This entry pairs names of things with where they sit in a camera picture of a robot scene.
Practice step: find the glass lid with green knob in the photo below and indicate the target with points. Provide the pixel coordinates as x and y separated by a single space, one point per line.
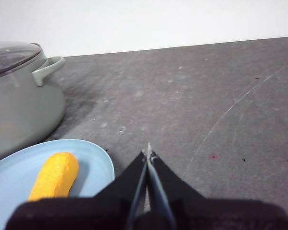
12 55

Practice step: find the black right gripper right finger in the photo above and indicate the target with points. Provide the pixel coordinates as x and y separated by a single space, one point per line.
218 215

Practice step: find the pale green electric steamer pot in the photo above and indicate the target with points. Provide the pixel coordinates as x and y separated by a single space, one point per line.
21 112

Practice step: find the blue round plate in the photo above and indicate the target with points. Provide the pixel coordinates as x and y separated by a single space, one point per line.
12 172

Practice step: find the yellow corn cob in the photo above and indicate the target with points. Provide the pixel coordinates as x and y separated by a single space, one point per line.
55 175

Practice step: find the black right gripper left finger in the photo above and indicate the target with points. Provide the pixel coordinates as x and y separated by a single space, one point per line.
86 213

